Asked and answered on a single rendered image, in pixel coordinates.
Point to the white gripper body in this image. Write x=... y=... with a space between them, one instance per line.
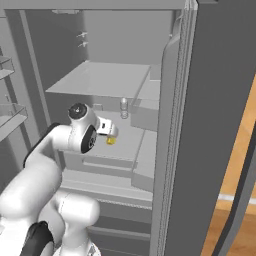
x=112 y=130

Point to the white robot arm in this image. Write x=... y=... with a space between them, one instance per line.
x=36 y=180

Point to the yellow lemon wedge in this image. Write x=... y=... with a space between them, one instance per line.
x=110 y=141

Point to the grey fridge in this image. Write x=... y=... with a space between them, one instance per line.
x=110 y=83

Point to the grey fridge shelf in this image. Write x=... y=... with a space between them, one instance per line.
x=100 y=78

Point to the grey fridge door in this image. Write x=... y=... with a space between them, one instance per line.
x=213 y=126

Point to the clear glass bottle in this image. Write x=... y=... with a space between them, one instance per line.
x=124 y=107

